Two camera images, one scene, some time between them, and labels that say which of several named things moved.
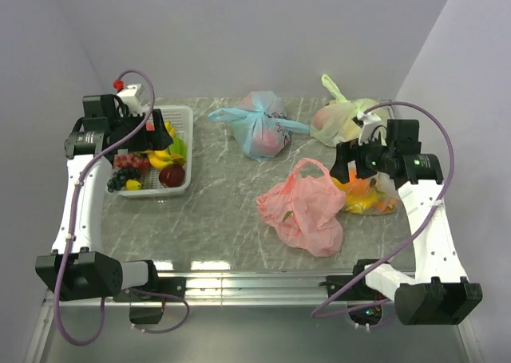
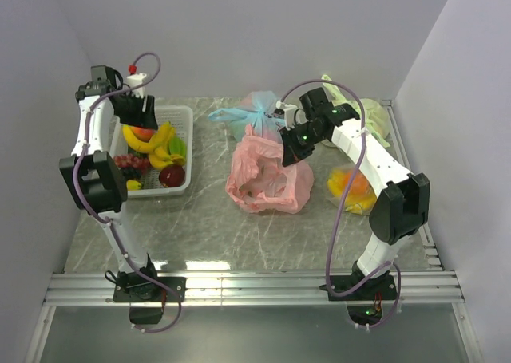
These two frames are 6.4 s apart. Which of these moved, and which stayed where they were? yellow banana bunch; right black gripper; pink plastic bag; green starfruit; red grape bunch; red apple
Moved: right black gripper; pink plastic bag
Stayed: green starfruit; yellow banana bunch; red apple; red grape bunch
